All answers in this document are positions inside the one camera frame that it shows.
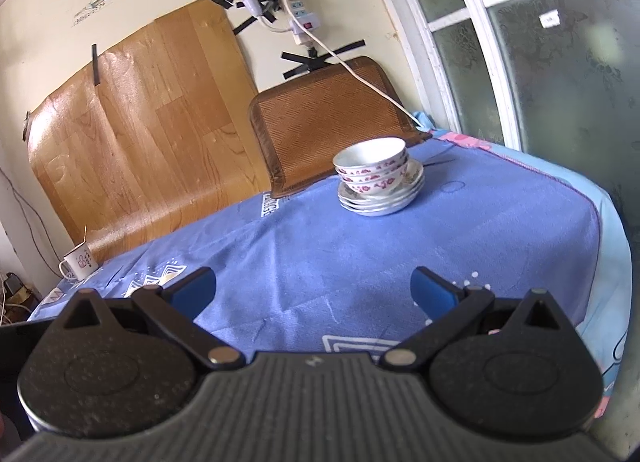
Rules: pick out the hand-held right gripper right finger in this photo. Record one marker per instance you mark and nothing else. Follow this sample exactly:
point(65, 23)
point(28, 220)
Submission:
point(432, 294)

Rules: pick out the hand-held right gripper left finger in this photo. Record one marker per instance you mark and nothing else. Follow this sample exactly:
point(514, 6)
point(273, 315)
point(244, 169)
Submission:
point(192, 287)

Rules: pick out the large floral white plate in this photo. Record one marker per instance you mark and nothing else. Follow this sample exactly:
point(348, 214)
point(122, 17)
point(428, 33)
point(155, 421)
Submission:
point(380, 213)

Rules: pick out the small floral white plate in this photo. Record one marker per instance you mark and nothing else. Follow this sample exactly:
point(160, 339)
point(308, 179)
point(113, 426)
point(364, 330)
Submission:
point(414, 176)

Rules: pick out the white bowl pink flowers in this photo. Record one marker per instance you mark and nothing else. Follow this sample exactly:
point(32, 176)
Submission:
point(372, 176)
point(370, 154)
point(372, 188)

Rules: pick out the white enamel mug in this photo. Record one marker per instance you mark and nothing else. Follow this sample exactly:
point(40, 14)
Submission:
point(80, 262)

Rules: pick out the blue patterned tablecloth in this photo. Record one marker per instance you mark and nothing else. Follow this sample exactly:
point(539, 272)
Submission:
point(325, 252)

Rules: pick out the thin wooden stick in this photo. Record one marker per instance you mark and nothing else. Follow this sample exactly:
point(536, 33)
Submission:
point(85, 237)

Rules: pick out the light blue pink sheet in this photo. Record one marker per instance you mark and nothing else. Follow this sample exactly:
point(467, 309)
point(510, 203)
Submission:
point(612, 242)

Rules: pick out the brown woven mat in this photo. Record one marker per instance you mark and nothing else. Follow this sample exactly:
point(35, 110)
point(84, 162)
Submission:
point(325, 121)

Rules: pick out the long black tape strip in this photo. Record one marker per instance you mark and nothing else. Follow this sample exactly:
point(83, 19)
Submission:
point(340, 52)

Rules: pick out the white power strip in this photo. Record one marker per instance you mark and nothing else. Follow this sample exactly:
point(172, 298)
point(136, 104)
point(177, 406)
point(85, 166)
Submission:
point(300, 16)

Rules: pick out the white window sticker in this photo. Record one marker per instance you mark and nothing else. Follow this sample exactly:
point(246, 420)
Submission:
point(549, 19)

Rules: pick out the wood-pattern wall sheet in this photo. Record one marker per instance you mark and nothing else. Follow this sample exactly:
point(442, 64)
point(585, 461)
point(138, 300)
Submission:
point(150, 141)

